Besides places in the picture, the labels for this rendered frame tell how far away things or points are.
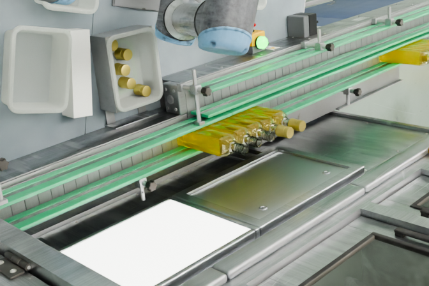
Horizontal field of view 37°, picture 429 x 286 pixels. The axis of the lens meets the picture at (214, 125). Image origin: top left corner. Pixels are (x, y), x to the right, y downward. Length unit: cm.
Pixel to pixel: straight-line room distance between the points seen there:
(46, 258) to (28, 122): 95
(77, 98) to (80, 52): 13
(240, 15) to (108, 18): 62
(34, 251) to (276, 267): 75
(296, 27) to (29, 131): 111
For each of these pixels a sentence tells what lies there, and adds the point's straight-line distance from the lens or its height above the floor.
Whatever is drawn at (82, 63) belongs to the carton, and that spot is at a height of 81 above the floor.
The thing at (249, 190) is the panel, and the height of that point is 114.
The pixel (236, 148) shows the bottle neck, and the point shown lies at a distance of 182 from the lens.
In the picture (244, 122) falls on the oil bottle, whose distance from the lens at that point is 194.
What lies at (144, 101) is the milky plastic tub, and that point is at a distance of 193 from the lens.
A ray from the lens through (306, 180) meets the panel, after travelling 191.
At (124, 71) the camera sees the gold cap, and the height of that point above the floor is 81.
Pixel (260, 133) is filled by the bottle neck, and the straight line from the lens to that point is 190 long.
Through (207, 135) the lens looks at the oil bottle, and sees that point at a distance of 188.
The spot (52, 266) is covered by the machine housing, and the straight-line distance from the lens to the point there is 89.
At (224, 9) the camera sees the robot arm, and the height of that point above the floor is 134.
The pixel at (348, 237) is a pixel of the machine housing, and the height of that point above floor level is 147.
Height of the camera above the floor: 233
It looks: 44 degrees down
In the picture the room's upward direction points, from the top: 103 degrees clockwise
